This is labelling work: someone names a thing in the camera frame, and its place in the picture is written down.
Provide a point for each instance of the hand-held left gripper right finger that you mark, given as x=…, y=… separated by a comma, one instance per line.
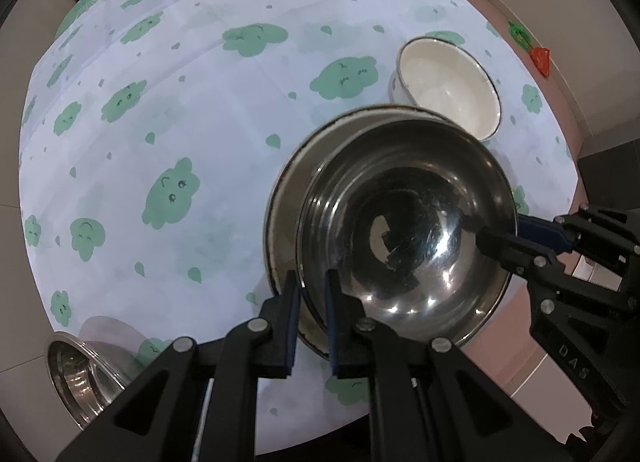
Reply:
x=332, y=322

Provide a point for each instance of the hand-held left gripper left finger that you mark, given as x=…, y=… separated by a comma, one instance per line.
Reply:
x=292, y=322

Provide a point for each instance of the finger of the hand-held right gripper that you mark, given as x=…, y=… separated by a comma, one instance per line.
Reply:
x=542, y=233
x=505, y=244

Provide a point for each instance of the large steel bowl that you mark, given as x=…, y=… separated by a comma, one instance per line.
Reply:
x=282, y=222

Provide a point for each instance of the medium steel bowl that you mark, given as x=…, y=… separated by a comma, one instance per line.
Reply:
x=400, y=182

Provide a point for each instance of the white enamel bowl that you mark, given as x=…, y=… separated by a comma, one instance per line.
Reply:
x=450, y=87

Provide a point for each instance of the red floor toy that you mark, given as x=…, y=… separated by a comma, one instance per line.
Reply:
x=541, y=61

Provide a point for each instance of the green floor toy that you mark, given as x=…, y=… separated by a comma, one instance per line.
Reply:
x=520, y=35

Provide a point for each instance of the green cloud print tablecloth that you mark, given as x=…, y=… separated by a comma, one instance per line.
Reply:
x=200, y=92

